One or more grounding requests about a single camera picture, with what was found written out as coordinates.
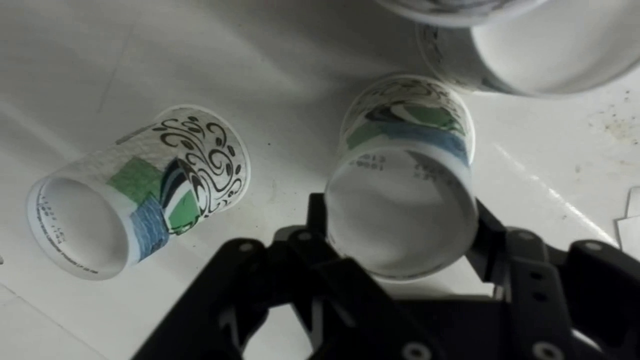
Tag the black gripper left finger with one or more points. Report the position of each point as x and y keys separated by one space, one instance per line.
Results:
x=317 y=218

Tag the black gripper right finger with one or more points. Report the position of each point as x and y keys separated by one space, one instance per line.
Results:
x=488 y=252

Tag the patterned paper cup one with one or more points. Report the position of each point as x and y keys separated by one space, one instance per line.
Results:
x=401 y=197

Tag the patterned paper cup two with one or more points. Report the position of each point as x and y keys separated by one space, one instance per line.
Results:
x=116 y=207

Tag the patterned paper cup three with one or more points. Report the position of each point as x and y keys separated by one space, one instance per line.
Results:
x=558 y=49

